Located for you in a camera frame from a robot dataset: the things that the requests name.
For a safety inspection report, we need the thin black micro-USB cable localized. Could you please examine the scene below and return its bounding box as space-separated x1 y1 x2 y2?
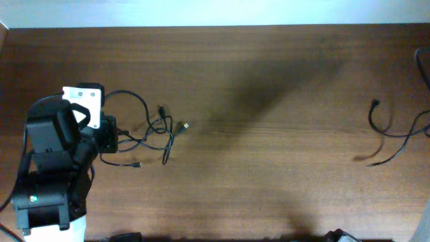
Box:
99 116 175 168

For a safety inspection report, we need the thin black USB cable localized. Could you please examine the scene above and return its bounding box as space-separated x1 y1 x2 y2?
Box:
103 89 189 166

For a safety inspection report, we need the thick black USB cable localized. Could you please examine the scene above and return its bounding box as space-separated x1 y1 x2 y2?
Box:
365 48 430 168

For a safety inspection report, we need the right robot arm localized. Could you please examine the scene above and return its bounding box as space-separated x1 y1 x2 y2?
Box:
324 201 429 242

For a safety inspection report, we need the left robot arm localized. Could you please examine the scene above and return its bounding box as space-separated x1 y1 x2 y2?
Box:
11 83 118 241

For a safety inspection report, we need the left camera cable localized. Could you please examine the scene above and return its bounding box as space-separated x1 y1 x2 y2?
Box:
0 93 65 242

